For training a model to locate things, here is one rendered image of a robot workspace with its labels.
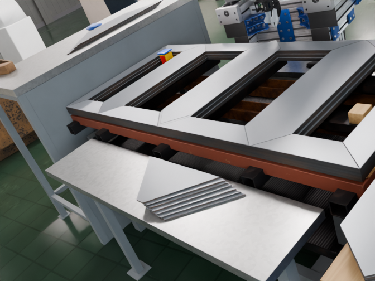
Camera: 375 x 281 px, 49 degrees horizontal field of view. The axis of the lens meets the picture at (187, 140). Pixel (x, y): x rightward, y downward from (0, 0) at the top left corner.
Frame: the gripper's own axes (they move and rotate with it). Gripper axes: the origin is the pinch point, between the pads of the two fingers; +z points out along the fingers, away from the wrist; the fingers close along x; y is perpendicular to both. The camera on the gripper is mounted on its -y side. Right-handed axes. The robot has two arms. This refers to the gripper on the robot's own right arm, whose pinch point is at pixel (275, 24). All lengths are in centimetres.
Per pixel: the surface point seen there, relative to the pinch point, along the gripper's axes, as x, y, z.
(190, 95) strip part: -3, 59, 5
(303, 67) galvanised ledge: 9.5, -0.9, 23.0
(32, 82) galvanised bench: -79, 91, -13
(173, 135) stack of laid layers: 10, 83, 8
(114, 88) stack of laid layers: -66, 58, 8
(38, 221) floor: -152, 113, 91
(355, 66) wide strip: 53, 31, 5
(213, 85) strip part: 2, 51, 5
